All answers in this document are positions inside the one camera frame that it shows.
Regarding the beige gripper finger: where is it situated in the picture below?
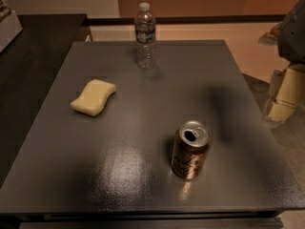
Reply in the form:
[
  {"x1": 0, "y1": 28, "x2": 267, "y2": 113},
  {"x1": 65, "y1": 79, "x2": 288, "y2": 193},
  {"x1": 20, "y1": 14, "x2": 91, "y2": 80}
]
[{"x1": 263, "y1": 63, "x2": 305, "y2": 123}]

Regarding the orange soda can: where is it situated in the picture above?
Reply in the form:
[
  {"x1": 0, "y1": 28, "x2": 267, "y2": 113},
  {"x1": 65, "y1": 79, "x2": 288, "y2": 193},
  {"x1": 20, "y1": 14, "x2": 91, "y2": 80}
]
[{"x1": 171, "y1": 120, "x2": 212, "y2": 179}]

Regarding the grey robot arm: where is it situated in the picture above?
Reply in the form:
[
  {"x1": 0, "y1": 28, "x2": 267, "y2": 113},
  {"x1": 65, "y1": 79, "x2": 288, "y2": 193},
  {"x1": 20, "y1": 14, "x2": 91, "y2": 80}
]
[{"x1": 263, "y1": 0, "x2": 305, "y2": 128}]

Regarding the yellow sponge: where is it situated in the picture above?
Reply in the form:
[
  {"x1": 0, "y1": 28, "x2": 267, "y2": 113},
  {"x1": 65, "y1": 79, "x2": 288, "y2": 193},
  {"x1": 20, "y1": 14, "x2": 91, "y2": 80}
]
[{"x1": 70, "y1": 79, "x2": 116, "y2": 116}]

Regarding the clear plastic water bottle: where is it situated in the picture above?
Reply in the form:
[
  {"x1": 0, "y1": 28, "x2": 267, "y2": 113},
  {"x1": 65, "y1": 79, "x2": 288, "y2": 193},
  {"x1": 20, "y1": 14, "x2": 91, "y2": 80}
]
[{"x1": 134, "y1": 2, "x2": 156, "y2": 70}]

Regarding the white box on counter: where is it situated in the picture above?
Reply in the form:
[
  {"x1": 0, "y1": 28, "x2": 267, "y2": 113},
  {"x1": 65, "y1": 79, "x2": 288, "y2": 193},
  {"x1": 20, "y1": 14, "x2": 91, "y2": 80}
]
[{"x1": 0, "y1": 10, "x2": 23, "y2": 52}]

